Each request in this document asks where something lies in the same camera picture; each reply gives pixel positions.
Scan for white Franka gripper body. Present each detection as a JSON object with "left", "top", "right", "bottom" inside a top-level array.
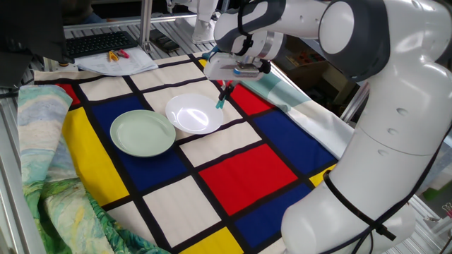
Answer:
[{"left": 203, "top": 52, "right": 272, "bottom": 82}]

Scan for white plate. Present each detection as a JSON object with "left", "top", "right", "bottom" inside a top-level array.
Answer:
[{"left": 165, "top": 93, "right": 225, "bottom": 135}]

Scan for black phone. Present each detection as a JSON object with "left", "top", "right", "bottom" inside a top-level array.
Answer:
[{"left": 150, "top": 28, "right": 180, "bottom": 54}]

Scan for brown cardboard box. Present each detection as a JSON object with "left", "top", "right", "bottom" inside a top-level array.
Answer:
[{"left": 273, "top": 35, "right": 354, "bottom": 103}]

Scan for colour block grid tablecloth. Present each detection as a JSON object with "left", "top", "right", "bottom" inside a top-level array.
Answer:
[{"left": 34, "top": 52, "right": 338, "bottom": 254}]

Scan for white paper stack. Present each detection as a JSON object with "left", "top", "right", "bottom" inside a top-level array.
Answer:
[{"left": 73, "top": 45, "right": 159, "bottom": 77}]

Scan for pale green plate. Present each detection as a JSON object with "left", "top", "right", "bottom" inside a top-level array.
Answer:
[{"left": 109, "top": 109, "right": 177, "bottom": 158}]

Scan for teal and white cloth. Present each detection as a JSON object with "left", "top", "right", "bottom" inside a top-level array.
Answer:
[{"left": 203, "top": 45, "right": 355, "bottom": 159}]

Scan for black keyboard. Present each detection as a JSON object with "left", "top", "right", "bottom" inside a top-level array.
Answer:
[{"left": 65, "top": 30, "right": 139, "bottom": 59}]

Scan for green painting print cloth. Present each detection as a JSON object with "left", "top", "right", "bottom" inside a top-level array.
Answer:
[{"left": 16, "top": 84, "right": 170, "bottom": 254}]

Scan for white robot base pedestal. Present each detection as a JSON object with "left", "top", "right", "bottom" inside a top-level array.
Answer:
[{"left": 165, "top": 0, "right": 220, "bottom": 45}]

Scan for aluminium upright post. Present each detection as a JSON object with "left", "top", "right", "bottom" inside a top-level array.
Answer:
[{"left": 138, "top": 0, "right": 153, "bottom": 54}]

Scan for grey metal shelf frame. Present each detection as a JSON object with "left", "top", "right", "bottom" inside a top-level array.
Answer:
[{"left": 303, "top": 35, "right": 371, "bottom": 124}]

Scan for aluminium horizontal rail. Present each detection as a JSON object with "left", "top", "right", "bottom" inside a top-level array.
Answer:
[{"left": 63, "top": 13, "right": 197, "bottom": 32}]

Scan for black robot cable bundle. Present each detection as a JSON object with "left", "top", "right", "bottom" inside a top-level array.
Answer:
[{"left": 323, "top": 126, "right": 452, "bottom": 254}]

